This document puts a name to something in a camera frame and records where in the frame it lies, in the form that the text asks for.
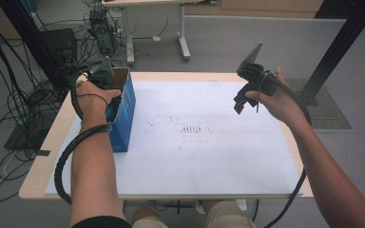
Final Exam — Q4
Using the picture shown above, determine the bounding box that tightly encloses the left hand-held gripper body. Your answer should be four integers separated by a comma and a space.
86, 56, 115, 90

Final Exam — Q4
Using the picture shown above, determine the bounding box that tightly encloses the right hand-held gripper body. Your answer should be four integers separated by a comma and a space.
237, 41, 279, 98

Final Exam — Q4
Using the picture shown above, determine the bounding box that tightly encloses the blue cardboard box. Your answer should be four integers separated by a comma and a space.
106, 66, 137, 154

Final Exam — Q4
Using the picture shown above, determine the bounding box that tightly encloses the person's left hand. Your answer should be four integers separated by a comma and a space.
75, 80, 122, 117

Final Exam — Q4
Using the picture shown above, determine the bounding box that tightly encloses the person's right hand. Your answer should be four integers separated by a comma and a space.
245, 66, 310, 127

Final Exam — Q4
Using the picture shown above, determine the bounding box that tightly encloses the black computer tower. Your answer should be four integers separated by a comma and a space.
88, 8, 119, 56

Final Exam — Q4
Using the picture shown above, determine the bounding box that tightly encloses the black equipment case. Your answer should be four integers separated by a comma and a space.
41, 28, 79, 65

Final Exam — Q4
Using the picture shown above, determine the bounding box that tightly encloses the white paper sheet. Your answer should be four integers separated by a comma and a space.
44, 80, 303, 196

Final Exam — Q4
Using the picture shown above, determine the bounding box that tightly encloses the wooden cabinet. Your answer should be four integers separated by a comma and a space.
184, 0, 324, 18

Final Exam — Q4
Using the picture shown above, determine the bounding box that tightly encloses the white-legged desk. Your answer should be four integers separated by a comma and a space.
101, 0, 218, 67

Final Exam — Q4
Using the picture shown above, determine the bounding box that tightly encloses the person's right leg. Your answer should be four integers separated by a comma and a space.
202, 199, 258, 228

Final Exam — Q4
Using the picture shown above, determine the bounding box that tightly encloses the person's leg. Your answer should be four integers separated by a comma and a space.
132, 205, 170, 228
202, 199, 258, 228

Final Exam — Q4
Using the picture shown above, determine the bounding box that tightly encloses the person's left leg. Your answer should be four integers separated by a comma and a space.
132, 205, 170, 228

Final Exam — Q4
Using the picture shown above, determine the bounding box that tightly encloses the black shirt sleeve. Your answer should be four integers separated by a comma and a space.
70, 216, 132, 228

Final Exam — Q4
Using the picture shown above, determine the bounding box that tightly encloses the thin black wrist cord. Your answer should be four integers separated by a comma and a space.
75, 92, 109, 107

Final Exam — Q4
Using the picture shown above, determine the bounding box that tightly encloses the black corrugated left gripper cable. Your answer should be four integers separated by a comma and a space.
54, 70, 113, 205

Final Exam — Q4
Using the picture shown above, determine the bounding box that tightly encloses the black metal frame post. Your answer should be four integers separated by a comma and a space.
298, 0, 365, 106
0, 0, 69, 91

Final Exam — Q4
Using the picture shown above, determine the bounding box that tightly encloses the tangle of black cables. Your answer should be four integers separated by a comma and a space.
0, 0, 89, 205

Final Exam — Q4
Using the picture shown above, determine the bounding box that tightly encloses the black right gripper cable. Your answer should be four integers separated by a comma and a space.
256, 70, 313, 228

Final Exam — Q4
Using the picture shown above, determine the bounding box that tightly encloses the black stand base plate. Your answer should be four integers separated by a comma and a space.
3, 123, 46, 150

